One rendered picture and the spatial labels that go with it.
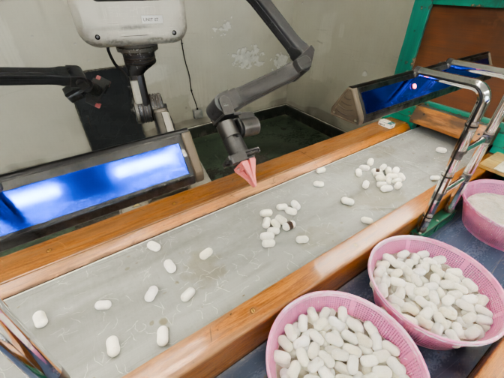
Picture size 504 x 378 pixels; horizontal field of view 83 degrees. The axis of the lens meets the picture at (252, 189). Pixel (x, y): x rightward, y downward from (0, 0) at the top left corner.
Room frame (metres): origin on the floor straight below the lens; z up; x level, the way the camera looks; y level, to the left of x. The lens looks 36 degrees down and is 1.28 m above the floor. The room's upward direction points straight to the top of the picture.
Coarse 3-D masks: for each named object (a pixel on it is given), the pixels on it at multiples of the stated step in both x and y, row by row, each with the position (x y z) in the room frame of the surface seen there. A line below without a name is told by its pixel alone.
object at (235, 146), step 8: (232, 136) 0.73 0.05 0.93; (240, 136) 0.74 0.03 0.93; (224, 144) 0.73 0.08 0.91; (232, 144) 0.71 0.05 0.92; (240, 144) 0.72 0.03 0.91; (232, 152) 0.70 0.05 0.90; (240, 152) 0.69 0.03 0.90; (248, 152) 0.70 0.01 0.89; (256, 152) 0.72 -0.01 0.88; (224, 160) 0.69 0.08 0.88; (224, 168) 0.70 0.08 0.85
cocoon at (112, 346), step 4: (112, 336) 0.26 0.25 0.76; (108, 340) 0.25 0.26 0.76; (112, 340) 0.25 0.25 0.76; (116, 340) 0.25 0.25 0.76; (108, 344) 0.25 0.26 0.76; (112, 344) 0.25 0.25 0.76; (116, 344) 0.25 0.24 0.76; (108, 348) 0.24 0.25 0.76; (112, 348) 0.24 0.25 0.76; (116, 348) 0.24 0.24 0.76; (108, 352) 0.23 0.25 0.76; (112, 352) 0.23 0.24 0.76; (116, 352) 0.23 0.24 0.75; (112, 356) 0.23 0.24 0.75
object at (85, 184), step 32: (64, 160) 0.29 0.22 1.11; (96, 160) 0.30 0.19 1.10; (128, 160) 0.32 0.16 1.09; (160, 160) 0.34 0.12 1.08; (192, 160) 0.35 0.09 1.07; (0, 192) 0.25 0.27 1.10; (32, 192) 0.26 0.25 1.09; (64, 192) 0.27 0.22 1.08; (96, 192) 0.28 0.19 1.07; (128, 192) 0.30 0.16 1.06; (160, 192) 0.31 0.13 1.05; (0, 224) 0.23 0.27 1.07; (32, 224) 0.24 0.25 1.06; (64, 224) 0.25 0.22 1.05
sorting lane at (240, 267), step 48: (384, 144) 1.05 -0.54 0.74; (432, 144) 1.05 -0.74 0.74; (288, 192) 0.72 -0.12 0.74; (336, 192) 0.72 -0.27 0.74; (384, 192) 0.72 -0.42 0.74; (192, 240) 0.52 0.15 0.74; (240, 240) 0.52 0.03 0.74; (288, 240) 0.52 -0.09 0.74; (336, 240) 0.52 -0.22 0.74; (48, 288) 0.37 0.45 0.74; (96, 288) 0.37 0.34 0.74; (144, 288) 0.37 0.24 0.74; (240, 288) 0.37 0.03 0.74; (48, 336) 0.27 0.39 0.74; (96, 336) 0.27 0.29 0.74; (144, 336) 0.27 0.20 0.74
